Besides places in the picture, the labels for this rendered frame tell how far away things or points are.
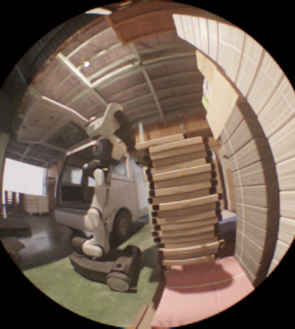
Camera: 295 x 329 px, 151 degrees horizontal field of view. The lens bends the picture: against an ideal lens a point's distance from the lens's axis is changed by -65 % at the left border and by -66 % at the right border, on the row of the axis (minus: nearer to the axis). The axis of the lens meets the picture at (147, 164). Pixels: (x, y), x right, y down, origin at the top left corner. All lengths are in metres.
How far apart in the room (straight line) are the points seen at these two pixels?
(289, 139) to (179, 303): 0.47
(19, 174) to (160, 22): 9.77
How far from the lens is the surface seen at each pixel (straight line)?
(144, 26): 1.50
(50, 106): 1.49
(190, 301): 0.37
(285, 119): 0.34
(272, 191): 0.46
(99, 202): 0.98
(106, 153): 0.94
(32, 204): 5.44
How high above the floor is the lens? 0.78
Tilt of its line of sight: 15 degrees up
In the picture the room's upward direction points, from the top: 7 degrees counter-clockwise
